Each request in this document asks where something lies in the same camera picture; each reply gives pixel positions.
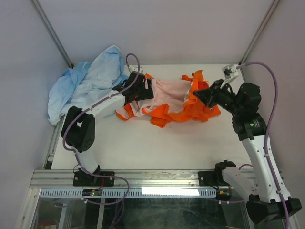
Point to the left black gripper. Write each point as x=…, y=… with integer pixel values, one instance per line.
x=147, y=93

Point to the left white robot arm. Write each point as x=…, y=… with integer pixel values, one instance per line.
x=78, y=131

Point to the orange jacket pink lining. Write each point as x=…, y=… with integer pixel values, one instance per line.
x=173, y=102

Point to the aluminium front rail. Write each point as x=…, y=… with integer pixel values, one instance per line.
x=186, y=178

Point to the light blue garment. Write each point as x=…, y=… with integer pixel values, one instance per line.
x=85, y=84

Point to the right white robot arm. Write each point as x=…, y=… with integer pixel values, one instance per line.
x=269, y=198

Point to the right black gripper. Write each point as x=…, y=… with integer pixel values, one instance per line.
x=208, y=96

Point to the right corner aluminium post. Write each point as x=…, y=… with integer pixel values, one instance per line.
x=262, y=26

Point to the white slotted cable duct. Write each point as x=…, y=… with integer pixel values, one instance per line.
x=145, y=192

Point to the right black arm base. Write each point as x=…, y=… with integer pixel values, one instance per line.
x=214, y=178

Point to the corner aluminium post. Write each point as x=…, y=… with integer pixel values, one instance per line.
x=51, y=32
x=262, y=26

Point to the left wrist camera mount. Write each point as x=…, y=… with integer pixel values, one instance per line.
x=136, y=69

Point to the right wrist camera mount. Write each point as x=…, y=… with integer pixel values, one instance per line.
x=231, y=72

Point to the left corner aluminium post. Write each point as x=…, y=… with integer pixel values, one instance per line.
x=51, y=32

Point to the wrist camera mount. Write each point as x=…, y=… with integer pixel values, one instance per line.
x=136, y=69
x=231, y=72

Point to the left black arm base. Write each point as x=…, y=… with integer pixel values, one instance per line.
x=82, y=179

